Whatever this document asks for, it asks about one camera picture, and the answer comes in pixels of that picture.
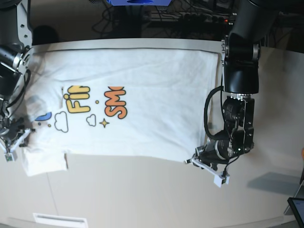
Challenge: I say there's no blue box at top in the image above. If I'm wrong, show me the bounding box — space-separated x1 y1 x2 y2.
107 0 171 6

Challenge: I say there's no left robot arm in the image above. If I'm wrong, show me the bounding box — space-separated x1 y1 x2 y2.
194 0 292 171

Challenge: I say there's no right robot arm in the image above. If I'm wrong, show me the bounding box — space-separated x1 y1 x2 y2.
0 0 33 152

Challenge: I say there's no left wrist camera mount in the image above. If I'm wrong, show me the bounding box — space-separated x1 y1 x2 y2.
184 155 230 188

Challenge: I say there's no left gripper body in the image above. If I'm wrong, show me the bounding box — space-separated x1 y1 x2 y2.
195 140 234 164

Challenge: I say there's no dark tablet device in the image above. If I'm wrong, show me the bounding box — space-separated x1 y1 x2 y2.
287 198 304 228

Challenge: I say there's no white printed T-shirt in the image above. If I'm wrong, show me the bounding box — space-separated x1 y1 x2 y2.
22 48 219 176

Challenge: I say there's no white label on table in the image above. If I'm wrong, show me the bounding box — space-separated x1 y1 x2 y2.
33 213 88 228

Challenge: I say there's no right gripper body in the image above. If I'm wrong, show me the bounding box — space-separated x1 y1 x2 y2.
0 118 25 149

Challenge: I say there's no black power strip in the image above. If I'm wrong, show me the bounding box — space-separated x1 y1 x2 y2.
183 13 229 23

